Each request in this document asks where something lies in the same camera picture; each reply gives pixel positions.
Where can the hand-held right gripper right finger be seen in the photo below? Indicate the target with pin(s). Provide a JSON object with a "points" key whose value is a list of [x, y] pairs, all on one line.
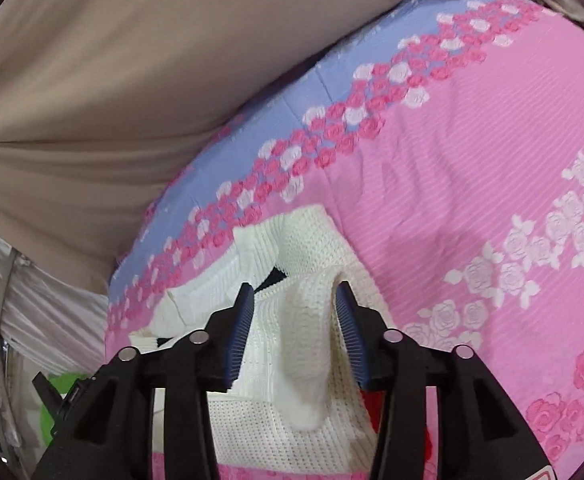
{"points": [[350, 332]]}

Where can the white knit sweater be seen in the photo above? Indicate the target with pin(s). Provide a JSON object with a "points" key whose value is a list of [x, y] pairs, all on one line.
{"points": [[292, 310]]}

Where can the green plastic object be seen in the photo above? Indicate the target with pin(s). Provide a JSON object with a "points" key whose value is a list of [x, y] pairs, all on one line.
{"points": [[54, 410]]}

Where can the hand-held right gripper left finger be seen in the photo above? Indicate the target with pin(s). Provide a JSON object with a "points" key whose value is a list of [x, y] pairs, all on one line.
{"points": [[238, 332]]}

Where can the pink floral bed sheet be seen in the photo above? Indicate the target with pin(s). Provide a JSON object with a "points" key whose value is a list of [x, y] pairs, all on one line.
{"points": [[462, 170]]}

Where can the white pleated curtain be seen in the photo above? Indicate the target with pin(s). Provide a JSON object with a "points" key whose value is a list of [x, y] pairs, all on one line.
{"points": [[32, 310]]}

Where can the beige fabric cover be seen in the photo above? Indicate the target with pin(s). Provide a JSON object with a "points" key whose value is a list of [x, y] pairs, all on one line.
{"points": [[137, 90]]}

